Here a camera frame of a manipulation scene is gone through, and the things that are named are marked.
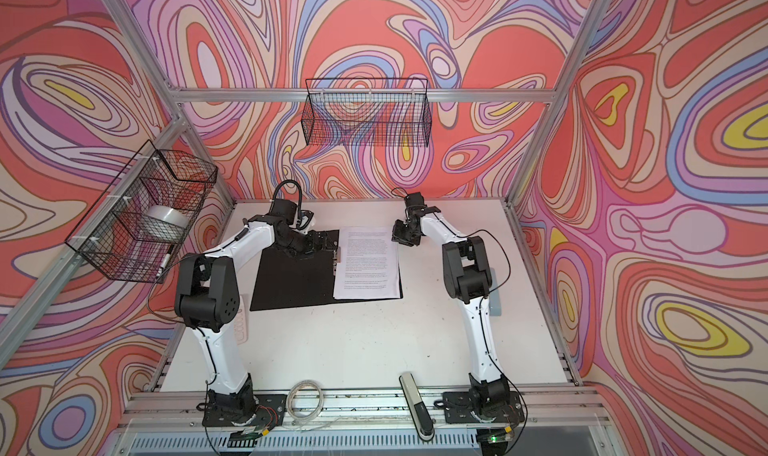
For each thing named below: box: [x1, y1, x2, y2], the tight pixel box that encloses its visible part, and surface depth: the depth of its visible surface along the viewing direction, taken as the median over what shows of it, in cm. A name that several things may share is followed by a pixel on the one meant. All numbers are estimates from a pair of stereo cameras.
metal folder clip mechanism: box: [332, 241, 342, 276], surface depth 103 cm
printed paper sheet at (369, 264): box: [333, 226, 401, 300], surface depth 103 cm
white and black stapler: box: [398, 372, 435, 442], surface depth 73 cm
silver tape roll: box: [146, 205, 191, 229], surface depth 75 cm
